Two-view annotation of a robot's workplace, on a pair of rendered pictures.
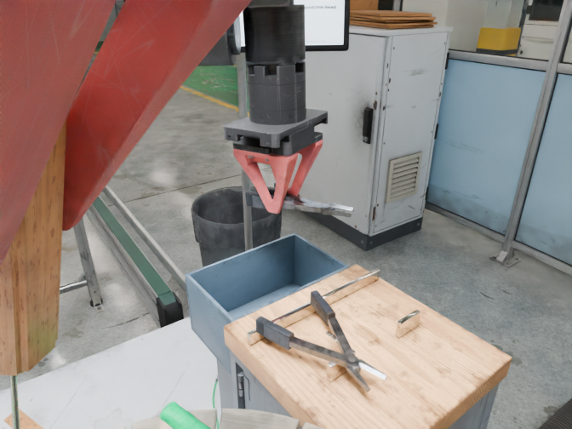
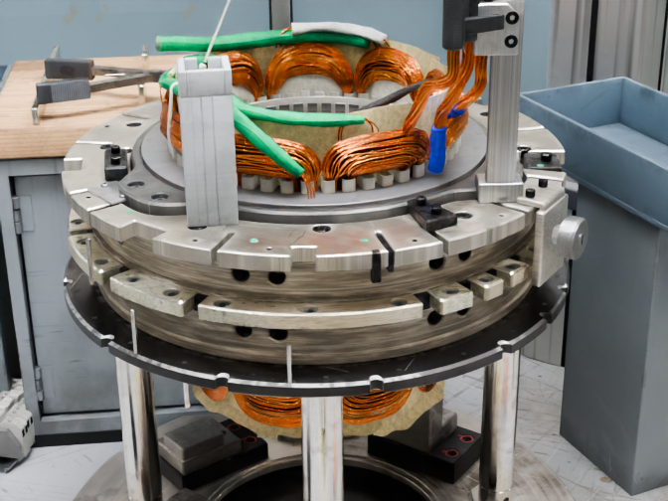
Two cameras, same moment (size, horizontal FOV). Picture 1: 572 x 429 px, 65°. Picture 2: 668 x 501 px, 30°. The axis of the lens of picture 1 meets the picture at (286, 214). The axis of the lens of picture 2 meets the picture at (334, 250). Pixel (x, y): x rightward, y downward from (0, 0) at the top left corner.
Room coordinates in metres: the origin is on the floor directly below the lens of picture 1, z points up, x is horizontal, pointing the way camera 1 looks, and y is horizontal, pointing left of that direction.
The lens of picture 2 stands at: (-0.34, 0.68, 1.37)
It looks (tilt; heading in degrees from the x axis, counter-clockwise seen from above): 25 degrees down; 302
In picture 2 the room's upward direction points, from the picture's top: 1 degrees counter-clockwise
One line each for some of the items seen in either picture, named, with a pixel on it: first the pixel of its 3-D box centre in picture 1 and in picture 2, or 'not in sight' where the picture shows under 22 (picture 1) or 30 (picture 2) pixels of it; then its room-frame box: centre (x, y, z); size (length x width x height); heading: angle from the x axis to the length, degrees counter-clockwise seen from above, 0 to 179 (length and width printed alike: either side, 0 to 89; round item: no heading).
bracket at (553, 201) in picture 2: not in sight; (540, 233); (-0.09, 0.05, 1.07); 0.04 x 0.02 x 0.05; 89
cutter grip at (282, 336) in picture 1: (274, 332); (63, 90); (0.32, 0.01, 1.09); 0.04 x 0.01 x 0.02; 53
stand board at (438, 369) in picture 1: (360, 350); (123, 100); (0.33, -0.07, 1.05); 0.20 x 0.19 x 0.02; 38
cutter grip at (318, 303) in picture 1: (322, 307); (70, 69); (0.36, -0.04, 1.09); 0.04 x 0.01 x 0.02; 23
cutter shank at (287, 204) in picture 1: (301, 206); not in sight; (0.43, -0.02, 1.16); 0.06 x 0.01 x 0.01; 67
